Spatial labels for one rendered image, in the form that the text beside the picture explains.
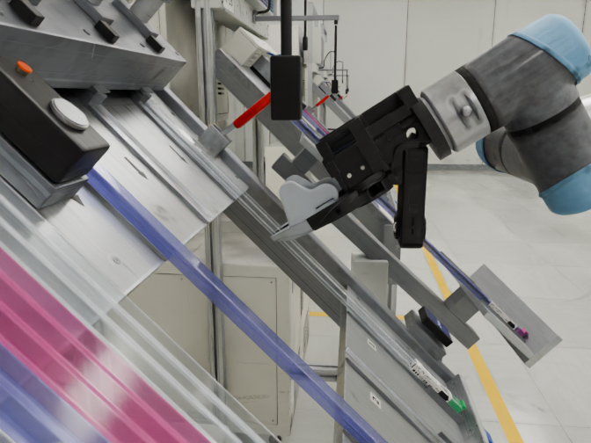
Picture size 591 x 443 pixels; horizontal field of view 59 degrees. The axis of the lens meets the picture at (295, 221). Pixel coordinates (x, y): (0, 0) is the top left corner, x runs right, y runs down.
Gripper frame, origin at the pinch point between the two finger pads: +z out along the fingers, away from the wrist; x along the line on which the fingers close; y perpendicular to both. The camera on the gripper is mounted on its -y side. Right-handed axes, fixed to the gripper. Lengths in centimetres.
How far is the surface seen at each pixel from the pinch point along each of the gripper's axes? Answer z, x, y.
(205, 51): 12, -82, 39
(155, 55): 0.1, 4.3, 23.2
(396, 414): -2.8, 13.1, -17.7
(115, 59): 1.2, 11.7, 22.9
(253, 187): 2.1, -8.0, 6.3
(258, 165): 33, -156, 6
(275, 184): 92, -440, -22
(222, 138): 1.4, -5.1, 13.4
